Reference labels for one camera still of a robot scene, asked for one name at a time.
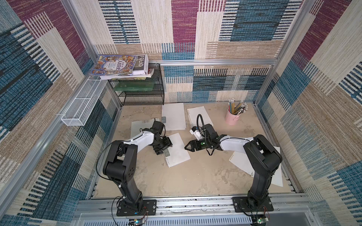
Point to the white wire mesh basket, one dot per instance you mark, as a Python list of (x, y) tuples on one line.
[(83, 104)]

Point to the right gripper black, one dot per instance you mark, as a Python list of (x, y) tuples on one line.
[(195, 144)]

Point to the green folder on shelf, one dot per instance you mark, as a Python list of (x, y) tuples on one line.
[(134, 86)]

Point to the black wire shelf rack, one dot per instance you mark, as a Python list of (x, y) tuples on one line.
[(148, 91)]

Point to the aluminium front rail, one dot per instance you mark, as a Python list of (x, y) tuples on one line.
[(193, 205)]

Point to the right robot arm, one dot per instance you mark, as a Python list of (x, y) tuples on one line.
[(262, 156)]

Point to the torn white notebook page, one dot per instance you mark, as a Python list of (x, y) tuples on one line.
[(277, 178)]

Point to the colourful picture book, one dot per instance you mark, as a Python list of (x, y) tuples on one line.
[(114, 65)]

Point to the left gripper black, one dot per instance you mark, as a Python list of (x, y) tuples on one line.
[(168, 143)]

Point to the folio book black white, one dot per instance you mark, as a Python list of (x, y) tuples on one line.
[(141, 65)]

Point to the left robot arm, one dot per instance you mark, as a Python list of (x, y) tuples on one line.
[(120, 167)]

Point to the white spiral notebook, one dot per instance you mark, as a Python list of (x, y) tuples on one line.
[(173, 116)]

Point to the bundle of pencils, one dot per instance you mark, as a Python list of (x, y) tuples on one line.
[(237, 107)]

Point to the pale green notebook far left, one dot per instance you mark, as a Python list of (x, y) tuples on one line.
[(136, 126)]

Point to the pink pencil cup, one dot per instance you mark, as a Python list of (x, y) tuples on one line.
[(231, 119)]

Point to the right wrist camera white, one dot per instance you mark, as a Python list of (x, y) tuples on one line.
[(195, 131)]

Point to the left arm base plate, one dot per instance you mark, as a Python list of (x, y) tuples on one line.
[(144, 208)]

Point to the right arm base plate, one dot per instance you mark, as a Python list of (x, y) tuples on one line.
[(249, 205)]

